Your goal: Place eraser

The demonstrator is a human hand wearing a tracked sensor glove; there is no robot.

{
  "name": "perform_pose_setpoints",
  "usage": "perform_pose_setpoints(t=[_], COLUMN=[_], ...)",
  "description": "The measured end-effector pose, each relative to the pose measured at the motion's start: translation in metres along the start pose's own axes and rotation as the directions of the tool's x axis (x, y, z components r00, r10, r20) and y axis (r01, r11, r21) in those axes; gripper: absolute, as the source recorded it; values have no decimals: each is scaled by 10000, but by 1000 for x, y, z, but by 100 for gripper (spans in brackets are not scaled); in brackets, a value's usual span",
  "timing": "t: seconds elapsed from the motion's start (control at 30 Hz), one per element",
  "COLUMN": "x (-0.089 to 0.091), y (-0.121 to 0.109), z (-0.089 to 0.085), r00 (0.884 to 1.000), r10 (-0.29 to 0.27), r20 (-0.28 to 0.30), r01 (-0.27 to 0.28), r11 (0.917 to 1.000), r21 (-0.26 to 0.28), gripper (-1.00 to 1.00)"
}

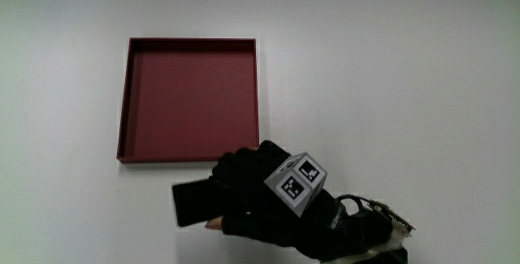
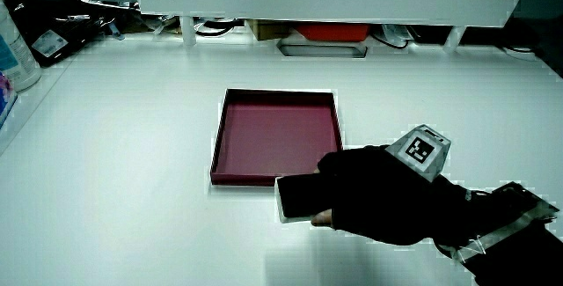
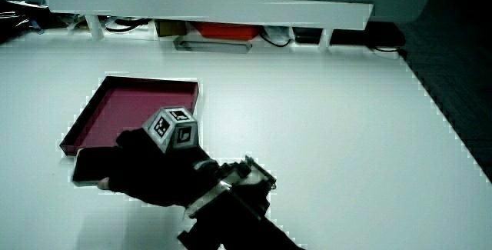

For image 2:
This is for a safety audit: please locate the person's right hand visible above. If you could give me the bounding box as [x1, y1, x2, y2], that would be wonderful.
[311, 123, 474, 247]

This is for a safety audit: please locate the black and white eraser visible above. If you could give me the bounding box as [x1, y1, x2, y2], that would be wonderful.
[274, 172, 335, 224]

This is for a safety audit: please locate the maroon shallow tray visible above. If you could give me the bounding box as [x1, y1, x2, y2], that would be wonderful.
[209, 87, 345, 187]

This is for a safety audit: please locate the red box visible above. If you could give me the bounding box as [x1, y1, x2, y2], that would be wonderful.
[293, 23, 371, 43]

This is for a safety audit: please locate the white desk shelf riser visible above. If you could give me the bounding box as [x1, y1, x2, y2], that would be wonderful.
[133, 0, 520, 54]

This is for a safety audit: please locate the brown cardboard box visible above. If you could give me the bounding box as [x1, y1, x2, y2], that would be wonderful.
[245, 18, 296, 41]

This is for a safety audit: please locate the black bag with white label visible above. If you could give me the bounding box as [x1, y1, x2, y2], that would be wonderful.
[8, 0, 116, 68]

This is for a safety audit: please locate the colourful printed packet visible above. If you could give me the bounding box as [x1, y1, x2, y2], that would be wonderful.
[0, 71, 18, 129]

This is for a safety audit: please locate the white plastic bottle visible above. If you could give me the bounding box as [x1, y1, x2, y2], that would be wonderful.
[0, 0, 43, 92]

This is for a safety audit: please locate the black cable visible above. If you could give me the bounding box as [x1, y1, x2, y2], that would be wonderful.
[370, 33, 411, 50]
[194, 18, 245, 38]

